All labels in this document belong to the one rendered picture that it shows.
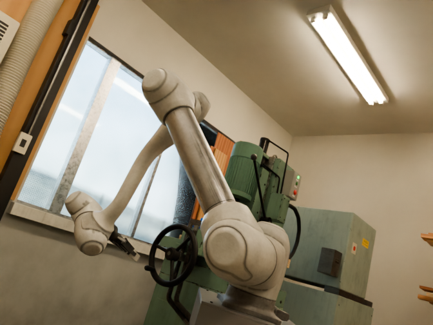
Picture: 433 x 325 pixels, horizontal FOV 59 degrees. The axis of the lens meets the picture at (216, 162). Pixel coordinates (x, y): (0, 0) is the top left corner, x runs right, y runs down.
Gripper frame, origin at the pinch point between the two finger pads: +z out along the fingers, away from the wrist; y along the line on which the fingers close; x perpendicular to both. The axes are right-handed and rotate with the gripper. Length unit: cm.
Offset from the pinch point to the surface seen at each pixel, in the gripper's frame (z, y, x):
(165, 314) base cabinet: 36.6, -1.3, 10.7
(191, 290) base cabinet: 31.9, -12.5, -2.9
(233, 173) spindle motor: 18, -11, -65
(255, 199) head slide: 37, -17, -63
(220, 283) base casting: 29.5, -27.5, -9.5
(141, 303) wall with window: 129, 114, -6
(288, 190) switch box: 50, -26, -81
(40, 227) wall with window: 17, 119, -4
